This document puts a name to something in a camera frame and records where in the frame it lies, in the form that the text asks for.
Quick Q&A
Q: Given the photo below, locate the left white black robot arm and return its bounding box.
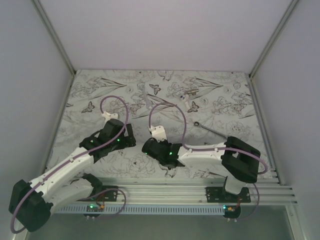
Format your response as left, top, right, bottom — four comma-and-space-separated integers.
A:
8, 118, 136, 234

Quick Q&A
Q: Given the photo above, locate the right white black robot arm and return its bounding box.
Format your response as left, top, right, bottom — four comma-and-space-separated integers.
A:
142, 136, 261, 203

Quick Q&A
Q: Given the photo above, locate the silver ratchet wrench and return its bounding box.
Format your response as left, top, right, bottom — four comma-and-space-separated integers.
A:
193, 121, 228, 139

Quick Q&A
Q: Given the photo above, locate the floral patterned mat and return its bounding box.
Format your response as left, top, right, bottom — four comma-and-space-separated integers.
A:
46, 70, 268, 179

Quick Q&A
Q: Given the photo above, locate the white plastic tool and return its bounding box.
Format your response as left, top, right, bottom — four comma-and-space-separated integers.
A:
179, 94, 191, 111

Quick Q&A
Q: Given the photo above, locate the small metal socket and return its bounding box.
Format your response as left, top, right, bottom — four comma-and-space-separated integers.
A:
187, 89, 199, 96

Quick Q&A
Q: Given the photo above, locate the left small circuit board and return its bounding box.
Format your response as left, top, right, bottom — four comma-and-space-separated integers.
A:
83, 203, 105, 220

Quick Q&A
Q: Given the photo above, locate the small circuit board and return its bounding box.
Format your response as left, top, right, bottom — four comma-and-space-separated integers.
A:
83, 203, 105, 220
223, 205, 241, 222

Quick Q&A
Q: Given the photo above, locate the right small circuit board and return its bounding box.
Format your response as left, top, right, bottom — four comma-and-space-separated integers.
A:
223, 205, 241, 222

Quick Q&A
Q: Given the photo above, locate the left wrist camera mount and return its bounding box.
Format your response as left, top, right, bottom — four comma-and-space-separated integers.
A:
102, 111, 119, 122

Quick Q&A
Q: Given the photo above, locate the aluminium rail frame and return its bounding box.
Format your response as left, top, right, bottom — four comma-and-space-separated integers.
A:
100, 177, 298, 206

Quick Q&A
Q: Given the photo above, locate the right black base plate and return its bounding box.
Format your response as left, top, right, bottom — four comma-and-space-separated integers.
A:
205, 186, 251, 204

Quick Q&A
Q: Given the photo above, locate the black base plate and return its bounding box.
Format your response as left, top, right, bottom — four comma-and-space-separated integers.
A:
205, 186, 251, 204
80, 185, 118, 202

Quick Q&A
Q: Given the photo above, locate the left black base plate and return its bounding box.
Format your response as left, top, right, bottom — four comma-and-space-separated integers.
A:
80, 185, 118, 202

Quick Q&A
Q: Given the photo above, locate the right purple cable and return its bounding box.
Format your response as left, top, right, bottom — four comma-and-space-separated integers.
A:
147, 102, 269, 221

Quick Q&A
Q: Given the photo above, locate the white slotted cable duct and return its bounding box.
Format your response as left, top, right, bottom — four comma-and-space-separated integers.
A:
57, 204, 225, 216

